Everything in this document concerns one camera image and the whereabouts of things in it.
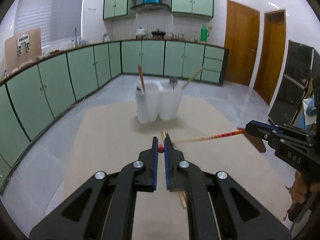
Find plain long bamboo chopstick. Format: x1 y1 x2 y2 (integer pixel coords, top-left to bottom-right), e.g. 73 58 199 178
182 67 203 89

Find green lower kitchen cabinets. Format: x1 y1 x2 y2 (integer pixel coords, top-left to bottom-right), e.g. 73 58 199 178
1 40 229 185

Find person's right hand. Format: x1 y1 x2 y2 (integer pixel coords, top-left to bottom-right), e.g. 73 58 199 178
290 171 308 204

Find blue bag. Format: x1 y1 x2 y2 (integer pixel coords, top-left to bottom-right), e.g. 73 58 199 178
303 98 317 116

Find beige table cloth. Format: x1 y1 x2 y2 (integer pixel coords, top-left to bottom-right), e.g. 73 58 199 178
64 96 291 225

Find black glass cabinet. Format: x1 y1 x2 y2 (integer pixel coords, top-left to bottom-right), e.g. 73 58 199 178
268 41 319 125

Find right wooden door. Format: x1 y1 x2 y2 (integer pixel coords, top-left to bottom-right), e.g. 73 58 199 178
253 9 286 105

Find wooden door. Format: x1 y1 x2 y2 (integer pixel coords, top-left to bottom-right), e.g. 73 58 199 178
253 9 286 105
225 0 260 86

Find metal spoon in holder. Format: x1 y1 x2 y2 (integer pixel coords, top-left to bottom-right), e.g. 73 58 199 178
169 76 178 89

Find left wooden door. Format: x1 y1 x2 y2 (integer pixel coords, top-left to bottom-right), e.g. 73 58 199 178
225 0 260 86

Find white double utensil holder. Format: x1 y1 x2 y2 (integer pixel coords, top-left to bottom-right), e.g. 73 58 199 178
135 81 184 124

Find green thermos jug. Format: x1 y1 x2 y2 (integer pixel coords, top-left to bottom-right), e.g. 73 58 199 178
200 25 210 42

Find black wok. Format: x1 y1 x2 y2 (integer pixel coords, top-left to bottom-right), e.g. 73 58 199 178
151 29 166 39

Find white cooking pot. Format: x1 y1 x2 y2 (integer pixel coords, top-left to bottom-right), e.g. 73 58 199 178
135 27 146 39

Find black range hood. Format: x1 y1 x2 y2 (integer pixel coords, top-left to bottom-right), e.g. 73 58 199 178
130 3 171 12

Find chrome sink faucet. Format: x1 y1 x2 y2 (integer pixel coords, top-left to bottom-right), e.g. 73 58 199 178
72 27 78 47

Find brown cardboard board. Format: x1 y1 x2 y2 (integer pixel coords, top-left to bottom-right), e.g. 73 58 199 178
4 28 42 75

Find window blinds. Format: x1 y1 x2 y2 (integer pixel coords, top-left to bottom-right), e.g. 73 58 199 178
14 0 82 46

